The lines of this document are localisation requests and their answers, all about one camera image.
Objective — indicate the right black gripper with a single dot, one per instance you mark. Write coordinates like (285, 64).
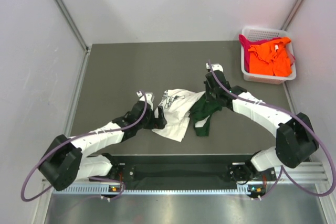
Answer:
(208, 97)

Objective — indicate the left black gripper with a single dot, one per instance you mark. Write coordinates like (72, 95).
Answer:
(157, 123)

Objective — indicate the white and green t-shirt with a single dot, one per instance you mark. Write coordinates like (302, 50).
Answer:
(178, 108)

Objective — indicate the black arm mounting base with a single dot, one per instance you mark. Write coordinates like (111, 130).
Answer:
(233, 167)

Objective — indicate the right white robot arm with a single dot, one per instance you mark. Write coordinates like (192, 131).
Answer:
(294, 142)

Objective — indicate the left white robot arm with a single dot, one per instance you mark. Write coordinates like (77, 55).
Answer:
(73, 158)

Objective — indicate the pink t-shirt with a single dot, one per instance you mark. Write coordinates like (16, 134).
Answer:
(246, 44)

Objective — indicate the orange t-shirt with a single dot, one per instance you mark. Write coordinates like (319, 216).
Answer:
(270, 58)

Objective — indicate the white plastic laundry basket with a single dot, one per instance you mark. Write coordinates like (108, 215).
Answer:
(257, 34)

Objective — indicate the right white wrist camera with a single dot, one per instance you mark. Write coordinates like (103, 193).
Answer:
(214, 67)

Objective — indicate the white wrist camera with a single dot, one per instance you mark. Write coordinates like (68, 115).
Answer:
(214, 67)
(146, 96)

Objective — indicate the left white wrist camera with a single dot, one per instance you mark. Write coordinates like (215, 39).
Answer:
(146, 96)

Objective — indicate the grey slotted cable duct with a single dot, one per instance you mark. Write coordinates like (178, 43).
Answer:
(107, 189)

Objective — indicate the left aluminium frame post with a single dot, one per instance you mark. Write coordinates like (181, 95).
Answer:
(71, 23)

